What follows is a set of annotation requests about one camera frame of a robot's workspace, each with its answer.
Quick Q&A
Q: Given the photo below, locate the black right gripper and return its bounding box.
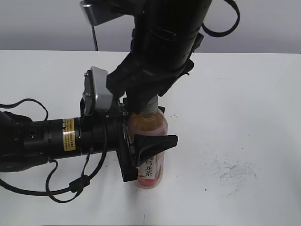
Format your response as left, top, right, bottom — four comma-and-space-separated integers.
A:
106, 53, 194, 114

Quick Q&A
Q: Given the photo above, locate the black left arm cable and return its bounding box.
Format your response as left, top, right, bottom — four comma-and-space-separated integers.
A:
0, 98, 108, 203

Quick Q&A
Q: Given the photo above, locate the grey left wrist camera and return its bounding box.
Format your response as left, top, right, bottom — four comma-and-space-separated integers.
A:
82, 66, 113, 116

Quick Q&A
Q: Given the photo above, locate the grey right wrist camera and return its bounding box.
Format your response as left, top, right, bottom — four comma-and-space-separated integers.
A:
79, 0, 135, 26

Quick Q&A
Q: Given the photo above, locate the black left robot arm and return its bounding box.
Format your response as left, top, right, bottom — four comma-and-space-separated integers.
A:
0, 102, 178, 182

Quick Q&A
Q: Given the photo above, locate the grey bottle cap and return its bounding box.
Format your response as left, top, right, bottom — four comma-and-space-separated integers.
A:
143, 95, 158, 114

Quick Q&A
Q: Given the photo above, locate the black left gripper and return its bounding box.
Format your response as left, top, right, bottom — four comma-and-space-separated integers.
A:
105, 99, 178, 182

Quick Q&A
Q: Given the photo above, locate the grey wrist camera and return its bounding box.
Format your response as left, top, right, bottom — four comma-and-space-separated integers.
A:
82, 66, 113, 116
79, 0, 135, 26

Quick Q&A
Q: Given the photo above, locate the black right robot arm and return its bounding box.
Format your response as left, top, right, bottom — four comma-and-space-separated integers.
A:
106, 0, 211, 114

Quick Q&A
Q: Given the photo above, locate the peach oolong tea bottle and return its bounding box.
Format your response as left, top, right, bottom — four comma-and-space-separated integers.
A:
127, 108, 169, 190

